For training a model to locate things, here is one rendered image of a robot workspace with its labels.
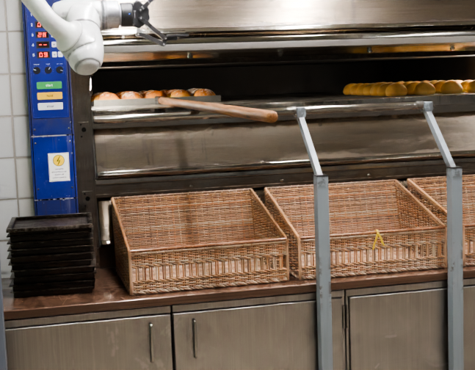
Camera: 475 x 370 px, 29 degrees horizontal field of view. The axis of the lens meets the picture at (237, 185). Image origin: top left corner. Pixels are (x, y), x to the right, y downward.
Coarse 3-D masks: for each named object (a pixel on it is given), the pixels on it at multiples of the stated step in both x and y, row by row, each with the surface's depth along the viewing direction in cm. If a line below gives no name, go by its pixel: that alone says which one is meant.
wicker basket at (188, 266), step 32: (192, 192) 352; (224, 192) 355; (128, 224) 345; (160, 224) 348; (192, 224) 350; (224, 224) 353; (256, 224) 352; (128, 256) 302; (160, 256) 305; (192, 256) 308; (224, 256) 310; (256, 256) 312; (288, 256) 315; (128, 288) 307; (160, 288) 306; (192, 288) 308
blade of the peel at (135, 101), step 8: (192, 96) 399; (200, 96) 400; (208, 96) 400; (216, 96) 401; (96, 104) 389; (104, 104) 390; (112, 104) 391; (120, 104) 392; (128, 104) 393; (136, 104) 393; (144, 104) 394
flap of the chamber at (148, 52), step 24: (120, 48) 329; (144, 48) 331; (168, 48) 333; (192, 48) 334; (216, 48) 336; (240, 48) 338; (264, 48) 341; (288, 48) 345; (312, 48) 349; (336, 48) 353; (360, 48) 356; (384, 48) 360; (408, 48) 364; (432, 48) 369; (456, 48) 373
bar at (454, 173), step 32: (448, 160) 318; (320, 192) 304; (448, 192) 317; (320, 224) 305; (448, 224) 318; (320, 256) 306; (448, 256) 320; (320, 288) 307; (448, 288) 322; (320, 320) 309; (448, 320) 323; (320, 352) 311
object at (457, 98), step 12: (408, 96) 374; (420, 96) 372; (432, 96) 373; (444, 96) 375; (456, 96) 376; (468, 96) 377; (132, 108) 352; (144, 108) 348; (156, 108) 349; (168, 108) 350; (180, 108) 351
